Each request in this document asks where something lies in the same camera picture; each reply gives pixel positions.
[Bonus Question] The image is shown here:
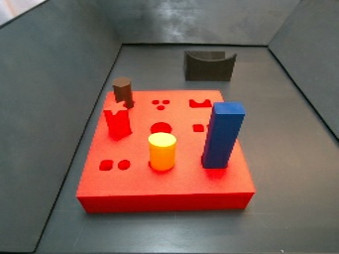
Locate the red peg board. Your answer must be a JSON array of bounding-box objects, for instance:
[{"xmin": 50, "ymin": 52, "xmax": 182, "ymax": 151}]
[{"xmin": 78, "ymin": 90, "xmax": 255, "ymax": 213}]

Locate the blue square peg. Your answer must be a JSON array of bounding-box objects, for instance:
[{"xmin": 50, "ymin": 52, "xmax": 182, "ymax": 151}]
[{"xmin": 202, "ymin": 102, "xmax": 247, "ymax": 169}]

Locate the yellow cylinder peg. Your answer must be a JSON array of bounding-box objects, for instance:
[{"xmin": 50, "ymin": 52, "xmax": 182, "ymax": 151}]
[{"xmin": 148, "ymin": 132, "xmax": 177, "ymax": 171}]

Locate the red star peg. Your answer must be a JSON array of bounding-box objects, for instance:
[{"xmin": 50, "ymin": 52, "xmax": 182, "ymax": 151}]
[{"xmin": 103, "ymin": 101, "xmax": 132, "ymax": 141}]

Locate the brown hexagonal peg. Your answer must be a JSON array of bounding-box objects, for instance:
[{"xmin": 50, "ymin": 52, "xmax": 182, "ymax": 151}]
[{"xmin": 112, "ymin": 77, "xmax": 134, "ymax": 109}]

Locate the black curved stand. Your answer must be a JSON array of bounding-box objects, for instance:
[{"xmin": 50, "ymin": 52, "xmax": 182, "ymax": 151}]
[{"xmin": 185, "ymin": 51, "xmax": 238, "ymax": 81}]

